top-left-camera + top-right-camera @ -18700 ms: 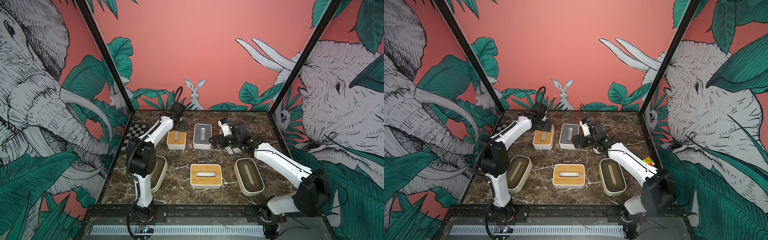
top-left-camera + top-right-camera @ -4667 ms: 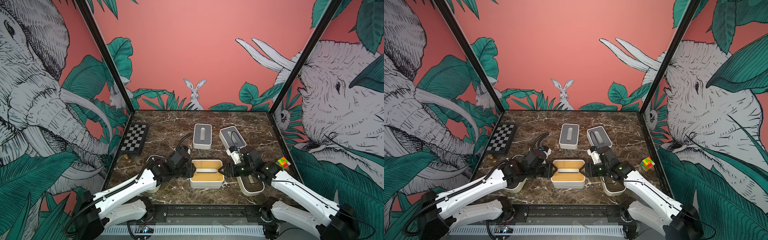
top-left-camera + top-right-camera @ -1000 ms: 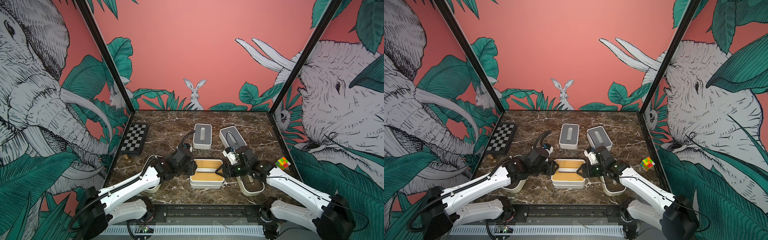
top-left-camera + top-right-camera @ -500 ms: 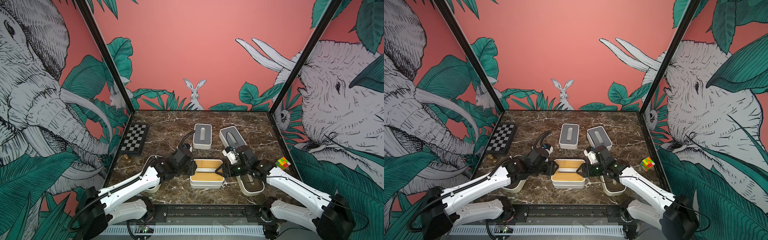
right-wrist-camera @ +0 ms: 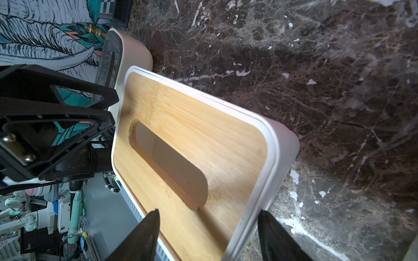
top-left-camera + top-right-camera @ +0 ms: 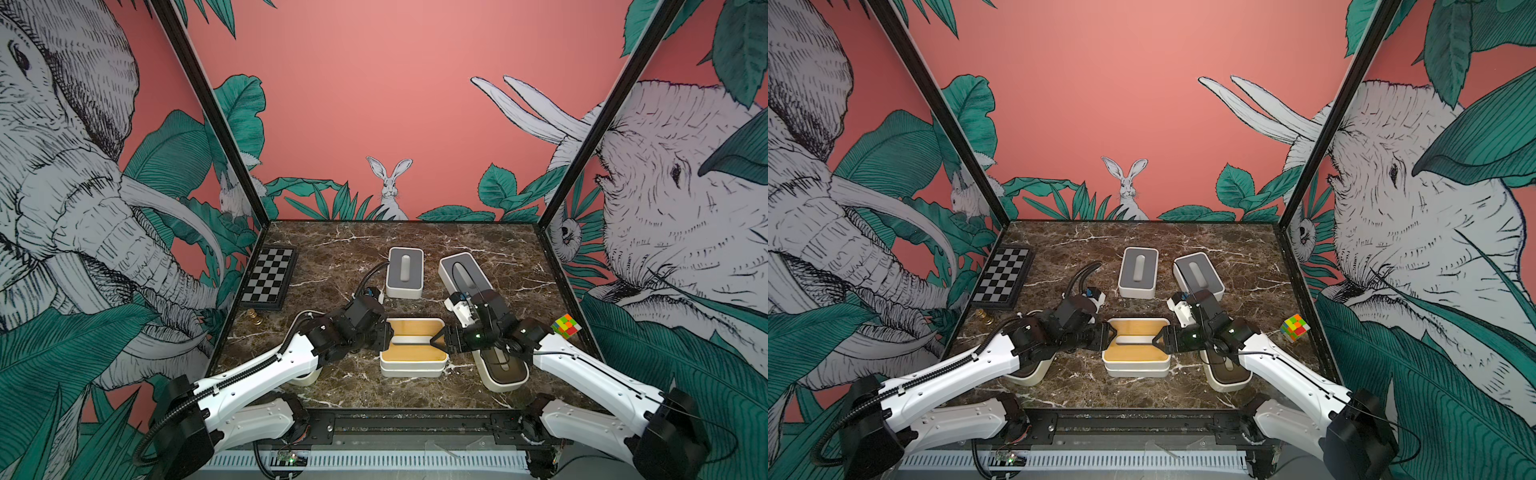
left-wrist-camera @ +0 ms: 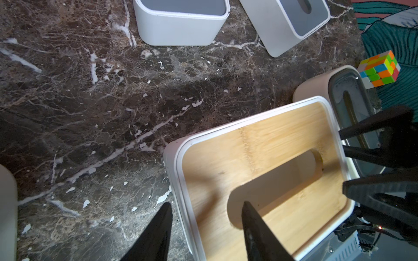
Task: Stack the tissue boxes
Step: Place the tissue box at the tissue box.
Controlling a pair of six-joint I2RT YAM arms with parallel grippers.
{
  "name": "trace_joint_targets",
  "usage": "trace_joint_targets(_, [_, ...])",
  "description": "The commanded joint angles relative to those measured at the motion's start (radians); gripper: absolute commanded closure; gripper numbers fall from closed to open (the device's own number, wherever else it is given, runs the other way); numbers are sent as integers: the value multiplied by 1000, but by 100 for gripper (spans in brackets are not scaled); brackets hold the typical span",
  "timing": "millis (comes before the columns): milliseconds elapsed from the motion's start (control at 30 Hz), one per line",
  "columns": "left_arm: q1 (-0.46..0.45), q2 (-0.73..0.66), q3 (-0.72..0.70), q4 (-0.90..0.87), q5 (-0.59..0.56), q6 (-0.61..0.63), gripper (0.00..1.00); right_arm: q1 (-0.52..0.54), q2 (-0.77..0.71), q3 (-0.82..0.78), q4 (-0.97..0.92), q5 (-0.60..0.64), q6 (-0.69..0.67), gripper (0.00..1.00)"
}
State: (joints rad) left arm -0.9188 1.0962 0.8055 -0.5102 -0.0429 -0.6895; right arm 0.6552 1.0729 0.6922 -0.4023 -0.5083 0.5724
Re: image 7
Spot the colourful puzzle cube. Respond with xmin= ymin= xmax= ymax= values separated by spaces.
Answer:
xmin=357 ymin=50 xmax=401 ymax=89

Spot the white box grey lid right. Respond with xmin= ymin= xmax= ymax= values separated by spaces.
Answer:
xmin=240 ymin=0 xmax=330 ymax=58

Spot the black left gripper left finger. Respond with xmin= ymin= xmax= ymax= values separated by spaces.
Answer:
xmin=121 ymin=202 xmax=173 ymax=261

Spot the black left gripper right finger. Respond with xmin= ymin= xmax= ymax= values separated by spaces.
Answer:
xmin=241 ymin=201 xmax=294 ymax=261

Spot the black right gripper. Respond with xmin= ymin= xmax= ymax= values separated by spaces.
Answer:
xmin=334 ymin=105 xmax=418 ymax=247

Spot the cream box dark lid right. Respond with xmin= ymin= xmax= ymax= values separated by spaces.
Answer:
xmin=292 ymin=65 xmax=386 ymax=177

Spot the white box grey lid middle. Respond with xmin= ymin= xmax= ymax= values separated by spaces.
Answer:
xmin=133 ymin=0 xmax=230 ymax=46

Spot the cream box dark lid left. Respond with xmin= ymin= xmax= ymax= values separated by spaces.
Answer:
xmin=1 ymin=165 xmax=17 ymax=261

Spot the white box grey lid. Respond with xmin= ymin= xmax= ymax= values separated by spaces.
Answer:
xmin=133 ymin=0 xmax=230 ymax=46
xmin=240 ymin=0 xmax=330 ymax=58

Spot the cream box dark lid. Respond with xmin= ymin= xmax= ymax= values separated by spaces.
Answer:
xmin=292 ymin=65 xmax=386 ymax=177
xmin=1 ymin=165 xmax=17 ymax=261

